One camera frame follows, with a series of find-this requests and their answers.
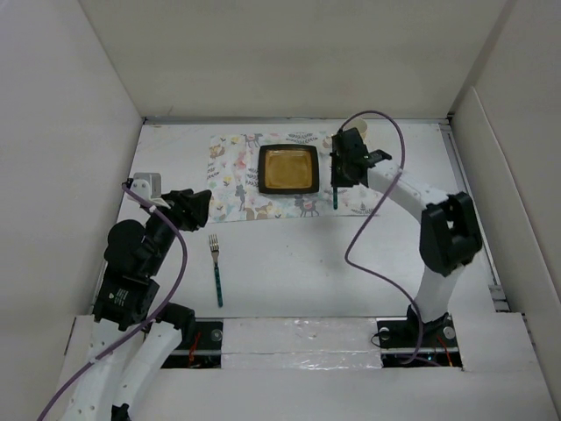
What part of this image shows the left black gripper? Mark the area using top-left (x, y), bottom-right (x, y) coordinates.
top-left (146, 187), bottom-right (210, 275)

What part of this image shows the knife with teal handle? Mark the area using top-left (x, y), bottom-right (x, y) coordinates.
top-left (332, 187), bottom-right (338, 211)

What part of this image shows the fork with teal handle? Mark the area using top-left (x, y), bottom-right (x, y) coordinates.
top-left (209, 234), bottom-right (224, 308)

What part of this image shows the floral patterned cloth placemat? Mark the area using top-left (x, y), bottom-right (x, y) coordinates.
top-left (207, 132), bottom-right (381, 223)

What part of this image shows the square black amber plate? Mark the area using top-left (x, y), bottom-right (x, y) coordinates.
top-left (258, 144), bottom-right (320, 195)

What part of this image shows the yellow mug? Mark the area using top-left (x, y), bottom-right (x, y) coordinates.
top-left (345, 117), bottom-right (368, 141)

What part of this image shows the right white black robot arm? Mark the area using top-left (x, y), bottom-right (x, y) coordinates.
top-left (330, 128), bottom-right (482, 346)

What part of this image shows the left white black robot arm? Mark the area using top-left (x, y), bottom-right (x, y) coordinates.
top-left (62, 189), bottom-right (211, 420)

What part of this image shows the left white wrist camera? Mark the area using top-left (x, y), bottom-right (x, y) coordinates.
top-left (124, 172), bottom-right (165, 206)

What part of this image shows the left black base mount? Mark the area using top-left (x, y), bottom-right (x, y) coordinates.
top-left (162, 318), bottom-right (224, 369)

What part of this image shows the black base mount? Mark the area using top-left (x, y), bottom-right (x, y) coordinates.
top-left (371, 317), bottom-right (463, 368)
top-left (162, 318), bottom-right (224, 369)

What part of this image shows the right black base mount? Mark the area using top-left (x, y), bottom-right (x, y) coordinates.
top-left (371, 317), bottom-right (463, 368)

